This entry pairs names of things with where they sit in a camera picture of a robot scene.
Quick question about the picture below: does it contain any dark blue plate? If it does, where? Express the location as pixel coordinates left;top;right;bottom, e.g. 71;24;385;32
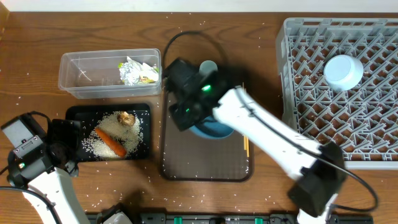
189;116;234;139

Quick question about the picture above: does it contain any orange carrot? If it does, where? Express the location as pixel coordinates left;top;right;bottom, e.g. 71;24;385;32
95;128;127;157

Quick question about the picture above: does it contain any light blue plastic cup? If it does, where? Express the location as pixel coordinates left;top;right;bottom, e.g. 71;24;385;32
199;60;218;77

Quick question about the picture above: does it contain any wooden chopstick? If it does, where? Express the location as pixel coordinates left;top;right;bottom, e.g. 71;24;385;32
244;136;250;157

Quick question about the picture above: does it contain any dried brown mushroom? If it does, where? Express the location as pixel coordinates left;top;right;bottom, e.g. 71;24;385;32
117;111;136;126

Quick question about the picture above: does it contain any pile of white rice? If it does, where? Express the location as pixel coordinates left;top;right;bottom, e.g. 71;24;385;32
82;111;144;160

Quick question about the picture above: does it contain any foil snack wrapper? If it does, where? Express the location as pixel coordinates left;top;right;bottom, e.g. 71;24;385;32
118;57;159;86

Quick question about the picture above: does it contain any light blue bowl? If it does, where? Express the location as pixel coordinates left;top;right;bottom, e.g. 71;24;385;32
323;55;364;91

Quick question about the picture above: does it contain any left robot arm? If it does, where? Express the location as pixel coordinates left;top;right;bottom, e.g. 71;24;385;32
1;113;89;223

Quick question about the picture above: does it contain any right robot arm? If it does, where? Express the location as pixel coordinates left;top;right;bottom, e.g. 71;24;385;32
164;65;346;223

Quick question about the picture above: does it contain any black waste tray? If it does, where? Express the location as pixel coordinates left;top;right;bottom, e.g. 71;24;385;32
65;103;152;162

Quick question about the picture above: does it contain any grey dishwasher rack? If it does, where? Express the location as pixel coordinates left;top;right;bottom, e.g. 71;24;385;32
276;17;397;170

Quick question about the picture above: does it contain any dark brown serving tray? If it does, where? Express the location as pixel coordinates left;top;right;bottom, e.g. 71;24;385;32
160;66;252;182

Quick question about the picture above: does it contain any clear plastic bin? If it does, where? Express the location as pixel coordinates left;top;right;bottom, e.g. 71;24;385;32
58;49;162;99

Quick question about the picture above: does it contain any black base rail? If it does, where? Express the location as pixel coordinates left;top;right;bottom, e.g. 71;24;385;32
86;203;374;224

